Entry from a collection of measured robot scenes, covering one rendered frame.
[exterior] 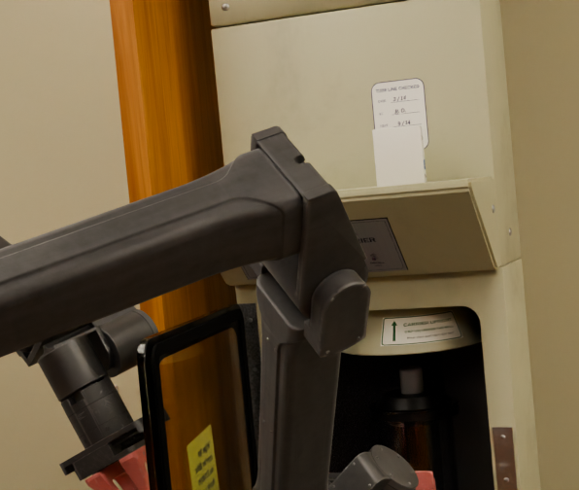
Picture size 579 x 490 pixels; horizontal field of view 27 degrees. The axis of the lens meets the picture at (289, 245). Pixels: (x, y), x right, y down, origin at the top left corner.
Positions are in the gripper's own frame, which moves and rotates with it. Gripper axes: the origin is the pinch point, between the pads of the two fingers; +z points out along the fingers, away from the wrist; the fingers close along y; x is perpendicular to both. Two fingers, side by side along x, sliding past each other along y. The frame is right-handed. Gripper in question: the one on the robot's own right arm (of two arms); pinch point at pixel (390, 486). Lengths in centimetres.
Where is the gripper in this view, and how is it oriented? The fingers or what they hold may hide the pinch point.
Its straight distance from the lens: 140.0
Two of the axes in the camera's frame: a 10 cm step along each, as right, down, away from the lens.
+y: -9.2, 0.8, 3.9
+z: 3.8, -1.0, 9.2
